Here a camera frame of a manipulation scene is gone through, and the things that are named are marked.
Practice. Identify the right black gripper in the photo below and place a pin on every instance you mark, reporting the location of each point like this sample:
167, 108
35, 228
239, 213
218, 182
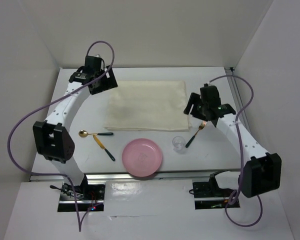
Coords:
194, 99

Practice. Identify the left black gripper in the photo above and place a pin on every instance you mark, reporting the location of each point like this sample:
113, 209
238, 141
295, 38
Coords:
110, 83

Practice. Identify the cream cloth placemat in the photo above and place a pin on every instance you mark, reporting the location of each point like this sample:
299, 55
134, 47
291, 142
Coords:
148, 105

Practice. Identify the clear plastic cup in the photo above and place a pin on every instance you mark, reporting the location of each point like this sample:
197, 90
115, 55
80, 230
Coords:
179, 144

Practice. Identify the gold spoon green handle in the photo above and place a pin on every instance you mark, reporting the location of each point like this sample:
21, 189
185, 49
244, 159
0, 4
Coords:
84, 134

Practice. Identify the pink plastic plate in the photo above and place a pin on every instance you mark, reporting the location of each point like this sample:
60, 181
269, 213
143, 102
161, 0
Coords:
142, 157

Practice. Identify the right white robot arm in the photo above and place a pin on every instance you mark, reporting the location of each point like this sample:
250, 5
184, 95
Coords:
260, 170

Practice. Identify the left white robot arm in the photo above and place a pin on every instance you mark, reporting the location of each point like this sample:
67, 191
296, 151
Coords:
52, 137

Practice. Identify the gold fork green handle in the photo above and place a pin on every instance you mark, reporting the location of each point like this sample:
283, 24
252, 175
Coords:
200, 127

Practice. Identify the gold knife green handle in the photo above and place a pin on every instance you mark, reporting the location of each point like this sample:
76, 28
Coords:
100, 144

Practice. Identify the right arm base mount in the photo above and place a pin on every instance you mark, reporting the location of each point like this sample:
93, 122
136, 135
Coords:
208, 195

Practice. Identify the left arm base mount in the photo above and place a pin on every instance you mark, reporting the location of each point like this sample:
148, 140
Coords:
92, 200

